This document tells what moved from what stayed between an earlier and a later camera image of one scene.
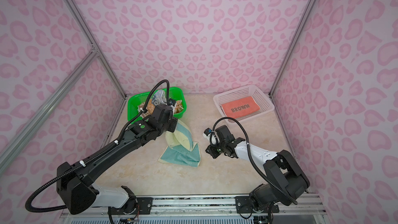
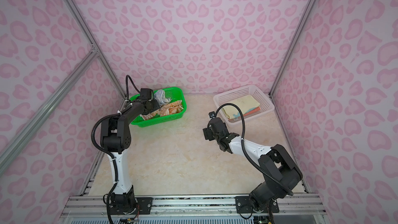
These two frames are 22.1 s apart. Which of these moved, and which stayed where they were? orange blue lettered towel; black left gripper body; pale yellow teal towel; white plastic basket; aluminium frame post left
Moved: black left gripper body; pale yellow teal towel
Stayed: aluminium frame post left; white plastic basket; orange blue lettered towel
